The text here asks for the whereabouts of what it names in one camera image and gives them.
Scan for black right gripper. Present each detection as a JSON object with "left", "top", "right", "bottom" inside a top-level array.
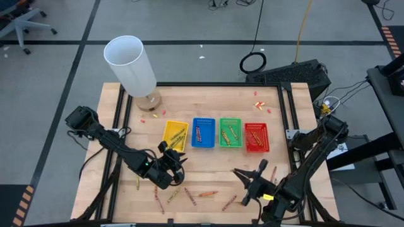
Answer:
[{"left": 232, "top": 158, "right": 277, "bottom": 206}]

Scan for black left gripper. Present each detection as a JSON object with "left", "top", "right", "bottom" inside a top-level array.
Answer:
[{"left": 138, "top": 140, "right": 189, "bottom": 190}]

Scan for red plastic basket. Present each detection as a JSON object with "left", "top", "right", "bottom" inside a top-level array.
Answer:
[{"left": 244, "top": 122, "right": 271, "bottom": 154}]

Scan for yellow plastic basket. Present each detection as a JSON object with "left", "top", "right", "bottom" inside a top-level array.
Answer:
[{"left": 162, "top": 120, "right": 189, "bottom": 153}]

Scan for blue plastic basket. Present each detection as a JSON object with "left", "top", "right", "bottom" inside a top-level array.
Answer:
[{"left": 191, "top": 117, "right": 217, "bottom": 149}]

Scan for green plastic basket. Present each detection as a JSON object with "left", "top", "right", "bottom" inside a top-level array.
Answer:
[{"left": 218, "top": 117, "right": 244, "bottom": 148}]

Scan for white paper sheet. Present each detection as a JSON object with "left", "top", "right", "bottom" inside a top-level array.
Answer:
[{"left": 326, "top": 141, "right": 356, "bottom": 172}]

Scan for white shade table lamp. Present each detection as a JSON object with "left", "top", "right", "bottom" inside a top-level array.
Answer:
[{"left": 103, "top": 35, "right": 162, "bottom": 112}]

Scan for black computer case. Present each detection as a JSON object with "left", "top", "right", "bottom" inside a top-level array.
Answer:
[{"left": 245, "top": 59, "right": 332, "bottom": 102}]

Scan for black side table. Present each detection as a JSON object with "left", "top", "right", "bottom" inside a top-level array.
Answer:
[{"left": 326, "top": 53, "right": 404, "bottom": 211}]

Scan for black mat orange stripes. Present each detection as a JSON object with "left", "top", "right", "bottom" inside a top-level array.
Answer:
[
  {"left": 380, "top": 25, "right": 404, "bottom": 61},
  {"left": 0, "top": 184, "right": 35, "bottom": 227}
]

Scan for grey office chair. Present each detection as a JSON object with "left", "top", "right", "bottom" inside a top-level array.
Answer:
[{"left": 0, "top": 0, "right": 58, "bottom": 56}]

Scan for white cable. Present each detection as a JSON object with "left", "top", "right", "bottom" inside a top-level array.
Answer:
[{"left": 321, "top": 95, "right": 342, "bottom": 110}]

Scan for black hanging cable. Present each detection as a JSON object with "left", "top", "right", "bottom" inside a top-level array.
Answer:
[{"left": 239, "top": 0, "right": 268, "bottom": 75}]

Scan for yellow hanging cable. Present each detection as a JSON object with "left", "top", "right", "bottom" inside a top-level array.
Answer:
[{"left": 294, "top": 0, "right": 314, "bottom": 63}]

